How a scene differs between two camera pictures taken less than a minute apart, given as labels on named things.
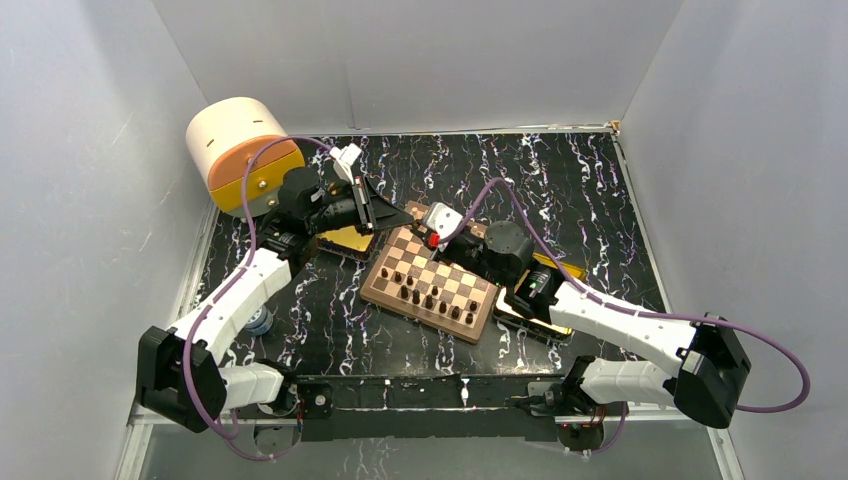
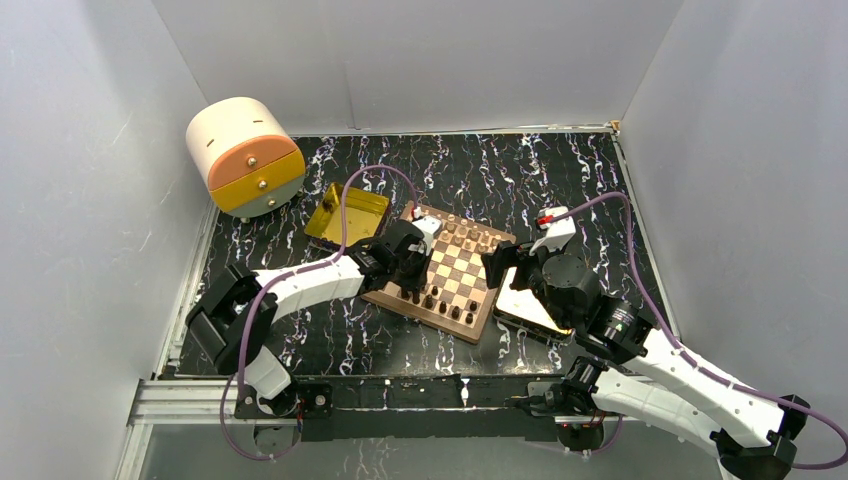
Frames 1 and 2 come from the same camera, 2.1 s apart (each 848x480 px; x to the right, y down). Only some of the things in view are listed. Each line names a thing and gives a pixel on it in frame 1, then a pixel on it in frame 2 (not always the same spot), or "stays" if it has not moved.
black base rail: [427, 408] stays
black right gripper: [444, 255] → [495, 262]
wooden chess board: [411, 279] stays
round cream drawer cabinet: [241, 148] stays
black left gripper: [372, 210] → [420, 279]
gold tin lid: [506, 307] stays
